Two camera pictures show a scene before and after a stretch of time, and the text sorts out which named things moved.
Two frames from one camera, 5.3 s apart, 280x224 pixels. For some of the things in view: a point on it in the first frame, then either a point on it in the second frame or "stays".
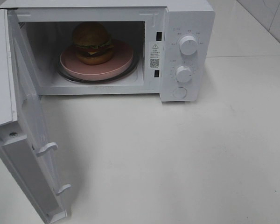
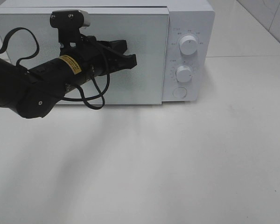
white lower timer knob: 184,74 stays
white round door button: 180,93 stays
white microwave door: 17,124 to 28,38
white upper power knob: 188,45 stays
